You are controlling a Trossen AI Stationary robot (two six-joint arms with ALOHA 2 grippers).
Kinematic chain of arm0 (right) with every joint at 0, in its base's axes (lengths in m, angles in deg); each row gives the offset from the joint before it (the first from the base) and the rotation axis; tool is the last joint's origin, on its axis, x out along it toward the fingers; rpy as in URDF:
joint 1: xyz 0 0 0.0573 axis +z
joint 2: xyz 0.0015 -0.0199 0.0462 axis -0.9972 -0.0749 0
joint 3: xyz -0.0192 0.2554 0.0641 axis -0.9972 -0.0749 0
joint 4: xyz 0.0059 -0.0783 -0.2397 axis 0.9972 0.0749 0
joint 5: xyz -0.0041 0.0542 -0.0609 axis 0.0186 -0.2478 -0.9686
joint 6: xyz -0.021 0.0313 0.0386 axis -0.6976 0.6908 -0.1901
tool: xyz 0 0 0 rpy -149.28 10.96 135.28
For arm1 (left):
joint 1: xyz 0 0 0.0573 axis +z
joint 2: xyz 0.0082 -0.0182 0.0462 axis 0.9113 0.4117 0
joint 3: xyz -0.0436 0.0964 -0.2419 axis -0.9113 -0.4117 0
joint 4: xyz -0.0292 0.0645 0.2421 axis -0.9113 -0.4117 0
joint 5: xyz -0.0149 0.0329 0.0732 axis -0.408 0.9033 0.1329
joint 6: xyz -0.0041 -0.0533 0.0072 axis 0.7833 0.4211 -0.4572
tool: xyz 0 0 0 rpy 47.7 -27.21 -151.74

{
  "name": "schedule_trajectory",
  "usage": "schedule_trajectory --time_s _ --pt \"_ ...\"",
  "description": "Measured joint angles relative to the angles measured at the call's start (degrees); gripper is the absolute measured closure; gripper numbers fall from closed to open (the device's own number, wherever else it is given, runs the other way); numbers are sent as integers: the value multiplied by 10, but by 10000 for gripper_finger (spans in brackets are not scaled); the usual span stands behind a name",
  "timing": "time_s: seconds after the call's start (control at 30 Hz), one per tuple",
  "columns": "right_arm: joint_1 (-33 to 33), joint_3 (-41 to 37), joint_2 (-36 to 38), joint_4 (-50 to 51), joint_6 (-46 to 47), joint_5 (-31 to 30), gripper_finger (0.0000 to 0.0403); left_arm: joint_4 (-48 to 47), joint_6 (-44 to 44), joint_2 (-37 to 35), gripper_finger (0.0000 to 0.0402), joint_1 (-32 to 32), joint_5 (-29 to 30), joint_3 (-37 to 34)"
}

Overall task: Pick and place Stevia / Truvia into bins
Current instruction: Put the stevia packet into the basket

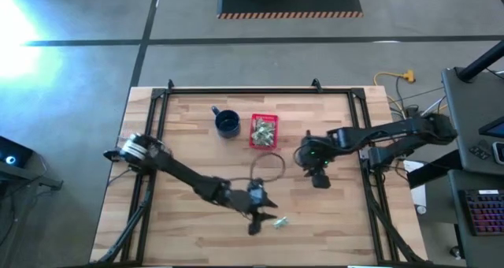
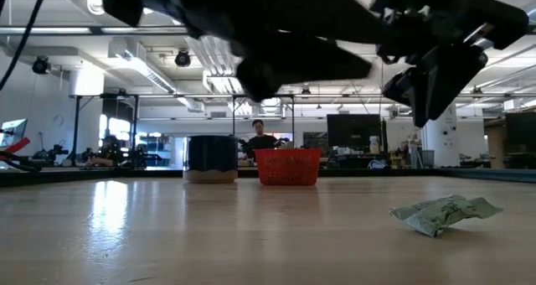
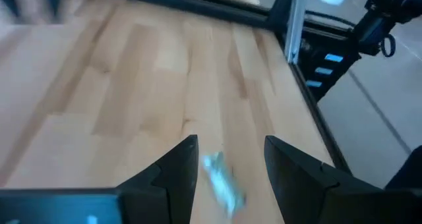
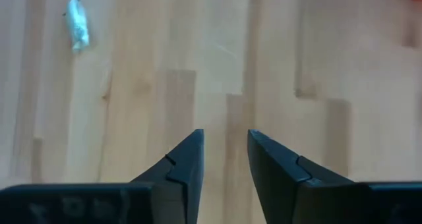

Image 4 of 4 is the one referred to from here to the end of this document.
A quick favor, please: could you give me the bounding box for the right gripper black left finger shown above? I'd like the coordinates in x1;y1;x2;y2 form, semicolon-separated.
131;128;204;224

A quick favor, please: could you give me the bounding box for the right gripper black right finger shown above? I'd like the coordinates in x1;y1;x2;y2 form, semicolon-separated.
247;128;355;224

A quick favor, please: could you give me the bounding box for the crumpled green-white sweetener packet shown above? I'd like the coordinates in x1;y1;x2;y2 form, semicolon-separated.
62;0;91;54

